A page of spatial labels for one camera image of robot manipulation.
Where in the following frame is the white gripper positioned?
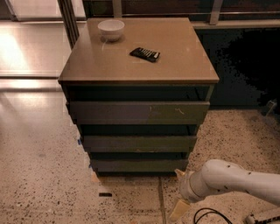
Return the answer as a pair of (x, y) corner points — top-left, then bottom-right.
(169, 169), (204, 222)

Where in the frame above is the dark drawer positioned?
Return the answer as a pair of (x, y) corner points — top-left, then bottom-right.
(81, 136), (197, 153)
(67, 101), (210, 125)
(90, 159), (188, 172)

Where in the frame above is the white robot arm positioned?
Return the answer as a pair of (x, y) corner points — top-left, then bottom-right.
(170, 159), (280, 221)

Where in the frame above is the brown drawer cabinet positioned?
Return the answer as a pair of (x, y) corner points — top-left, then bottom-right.
(59, 18), (219, 176)

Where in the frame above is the grey power strip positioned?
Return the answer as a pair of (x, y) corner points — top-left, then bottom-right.
(245, 207), (280, 224)

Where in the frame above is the small grey floor object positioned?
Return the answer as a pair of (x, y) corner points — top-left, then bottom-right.
(264, 100), (277, 116)

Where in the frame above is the black chip packet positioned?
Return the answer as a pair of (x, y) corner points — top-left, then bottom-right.
(129, 47), (160, 63)

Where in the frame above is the white bowl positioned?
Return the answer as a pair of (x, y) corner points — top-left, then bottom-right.
(97, 19), (125, 41)

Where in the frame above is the black cable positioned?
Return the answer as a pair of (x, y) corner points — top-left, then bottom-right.
(192, 207), (234, 224)

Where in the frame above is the metal railing post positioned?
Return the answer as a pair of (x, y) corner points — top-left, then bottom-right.
(57, 0), (80, 48)

